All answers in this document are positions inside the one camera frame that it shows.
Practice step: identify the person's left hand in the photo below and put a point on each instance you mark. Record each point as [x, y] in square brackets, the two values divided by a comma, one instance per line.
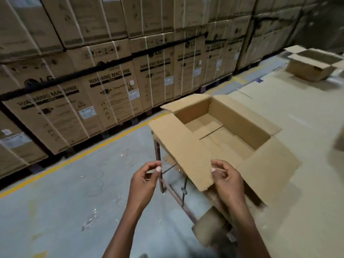
[142, 188]

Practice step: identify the person's right hand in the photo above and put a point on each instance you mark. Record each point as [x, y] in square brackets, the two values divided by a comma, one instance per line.
[231, 188]

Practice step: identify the taped box with hazard label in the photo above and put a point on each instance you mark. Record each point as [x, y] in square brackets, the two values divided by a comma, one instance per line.
[182, 150]

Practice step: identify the small pale cardboard box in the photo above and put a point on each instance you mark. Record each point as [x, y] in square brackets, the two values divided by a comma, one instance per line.
[309, 69]

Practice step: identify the person's right forearm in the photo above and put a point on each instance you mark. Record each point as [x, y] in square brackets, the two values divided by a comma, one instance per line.
[250, 236]

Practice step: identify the person's left forearm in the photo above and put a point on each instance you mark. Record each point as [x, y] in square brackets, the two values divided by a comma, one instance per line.
[123, 236]

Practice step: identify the crumpled clear tape scrap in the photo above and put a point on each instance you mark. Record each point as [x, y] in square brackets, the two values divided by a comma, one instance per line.
[88, 220]

